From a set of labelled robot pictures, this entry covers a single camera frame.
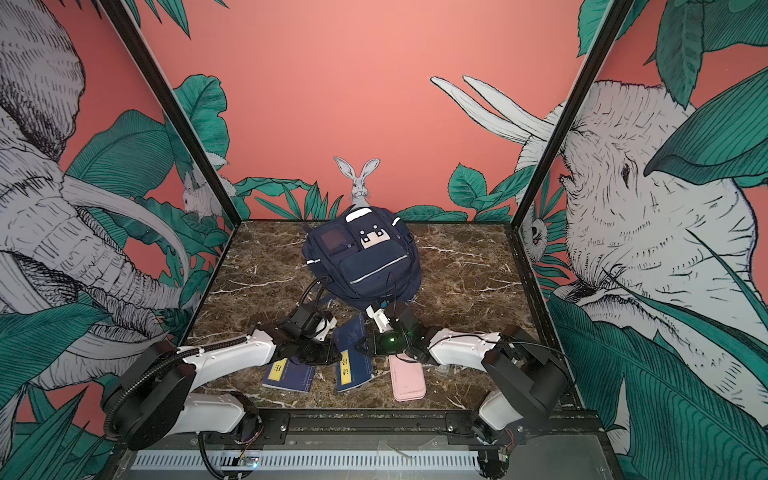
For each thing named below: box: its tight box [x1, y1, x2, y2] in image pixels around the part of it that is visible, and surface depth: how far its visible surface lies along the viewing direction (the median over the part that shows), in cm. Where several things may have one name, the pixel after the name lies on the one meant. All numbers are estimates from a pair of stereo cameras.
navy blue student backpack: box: [303, 206, 421, 308], surface depth 106 cm
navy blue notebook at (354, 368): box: [334, 313, 374, 393], surface depth 85 cm
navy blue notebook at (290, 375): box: [262, 358, 316, 393], surface depth 82 cm
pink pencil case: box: [389, 354, 427, 402], surface depth 81 cm
